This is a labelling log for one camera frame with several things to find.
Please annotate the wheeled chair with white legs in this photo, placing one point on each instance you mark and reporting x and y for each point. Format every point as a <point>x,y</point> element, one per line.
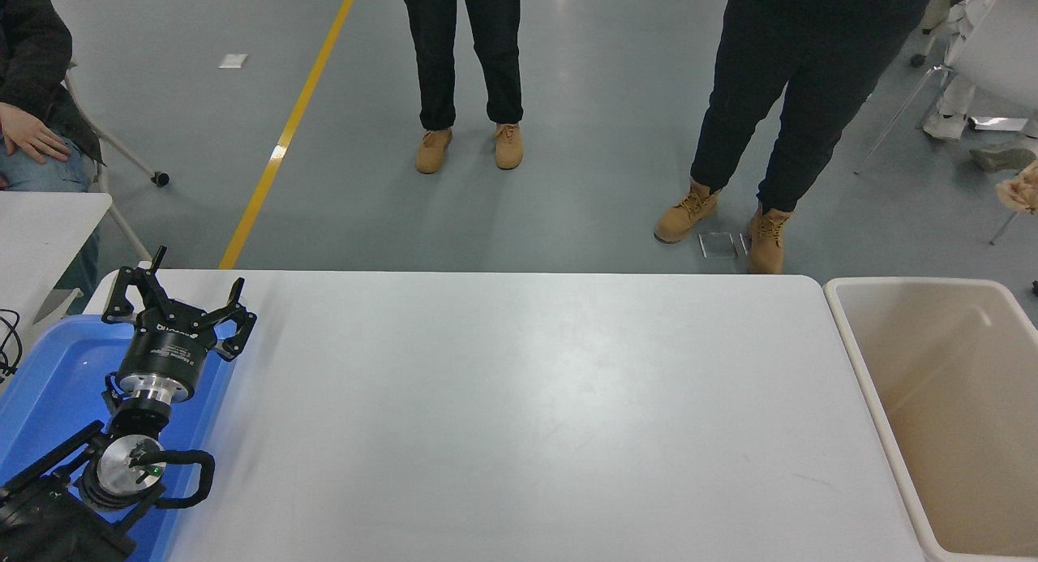
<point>918,59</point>
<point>160,178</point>

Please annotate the beige jacket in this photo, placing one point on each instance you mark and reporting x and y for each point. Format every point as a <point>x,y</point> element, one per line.
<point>941,2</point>

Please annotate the white side table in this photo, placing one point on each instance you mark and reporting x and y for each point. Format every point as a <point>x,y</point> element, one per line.
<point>40,238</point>

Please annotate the blue plastic tray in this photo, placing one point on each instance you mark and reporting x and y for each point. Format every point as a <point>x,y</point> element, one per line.
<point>57,383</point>

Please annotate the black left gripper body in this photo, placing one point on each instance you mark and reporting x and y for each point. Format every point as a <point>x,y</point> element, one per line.
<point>166,351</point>

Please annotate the seated person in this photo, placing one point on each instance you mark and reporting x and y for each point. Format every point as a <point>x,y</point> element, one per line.
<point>32,59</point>

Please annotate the large pale bin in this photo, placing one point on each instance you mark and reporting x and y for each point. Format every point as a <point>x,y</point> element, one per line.
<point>932,432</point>

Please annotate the white paper scrap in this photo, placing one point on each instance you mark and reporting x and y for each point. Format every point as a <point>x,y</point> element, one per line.
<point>233,61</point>

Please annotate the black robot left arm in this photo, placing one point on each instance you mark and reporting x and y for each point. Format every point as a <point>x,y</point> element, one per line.
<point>122,465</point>

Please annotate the tan paper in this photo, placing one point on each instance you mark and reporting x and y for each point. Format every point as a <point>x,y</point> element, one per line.
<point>1022,190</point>

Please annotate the seated person's left hand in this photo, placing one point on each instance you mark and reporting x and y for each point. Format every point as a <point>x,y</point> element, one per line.
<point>28,132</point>

